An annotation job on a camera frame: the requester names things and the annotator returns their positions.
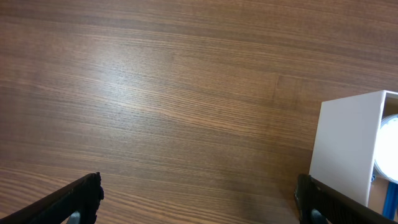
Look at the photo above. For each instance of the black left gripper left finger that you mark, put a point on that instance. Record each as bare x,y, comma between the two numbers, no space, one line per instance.
76,202

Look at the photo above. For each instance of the blue white toothbrush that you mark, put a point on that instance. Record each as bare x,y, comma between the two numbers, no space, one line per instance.
390,203

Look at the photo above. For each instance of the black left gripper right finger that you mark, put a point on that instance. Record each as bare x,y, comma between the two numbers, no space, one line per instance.
318,203

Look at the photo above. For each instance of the white lidded blue jar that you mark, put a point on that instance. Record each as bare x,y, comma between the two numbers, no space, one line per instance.
385,153

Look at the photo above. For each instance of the beige open cardboard box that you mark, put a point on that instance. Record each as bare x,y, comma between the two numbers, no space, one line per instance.
343,153

